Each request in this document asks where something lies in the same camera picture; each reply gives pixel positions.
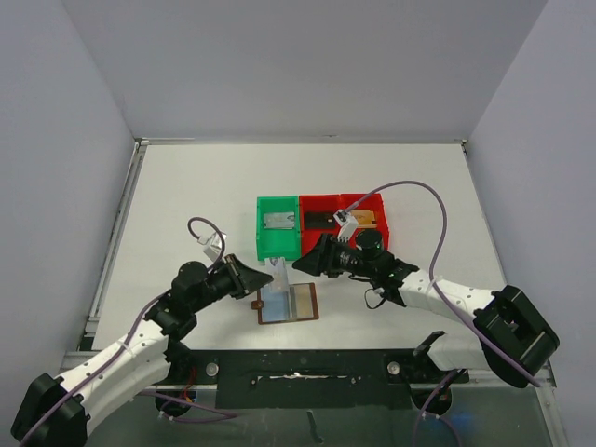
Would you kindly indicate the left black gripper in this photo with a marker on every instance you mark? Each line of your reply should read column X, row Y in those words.
column 250, row 278

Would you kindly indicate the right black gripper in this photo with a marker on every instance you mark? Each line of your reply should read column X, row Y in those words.
column 326, row 254

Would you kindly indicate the white diamond VIP card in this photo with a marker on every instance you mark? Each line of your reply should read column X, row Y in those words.
column 276, row 268

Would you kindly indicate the green plastic bin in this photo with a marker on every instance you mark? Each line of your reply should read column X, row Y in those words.
column 275, row 242

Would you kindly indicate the brown leather card holder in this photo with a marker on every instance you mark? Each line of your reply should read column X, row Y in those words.
column 277, row 308

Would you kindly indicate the silver credit card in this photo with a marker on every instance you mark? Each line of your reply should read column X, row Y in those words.
column 279, row 220

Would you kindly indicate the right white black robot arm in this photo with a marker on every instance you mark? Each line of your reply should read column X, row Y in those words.
column 514, row 341

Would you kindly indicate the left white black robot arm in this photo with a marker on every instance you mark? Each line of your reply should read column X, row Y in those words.
column 64, row 410

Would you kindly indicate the black credit card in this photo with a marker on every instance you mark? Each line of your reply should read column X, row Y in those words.
column 319, row 220

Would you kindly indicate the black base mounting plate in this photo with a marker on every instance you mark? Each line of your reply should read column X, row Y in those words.
column 307, row 379

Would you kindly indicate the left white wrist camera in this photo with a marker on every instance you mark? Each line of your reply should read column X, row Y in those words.
column 212, row 245

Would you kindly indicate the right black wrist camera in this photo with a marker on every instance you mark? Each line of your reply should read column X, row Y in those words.
column 349, row 231

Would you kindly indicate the aluminium frame rail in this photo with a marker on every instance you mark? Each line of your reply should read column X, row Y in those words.
column 545, row 377

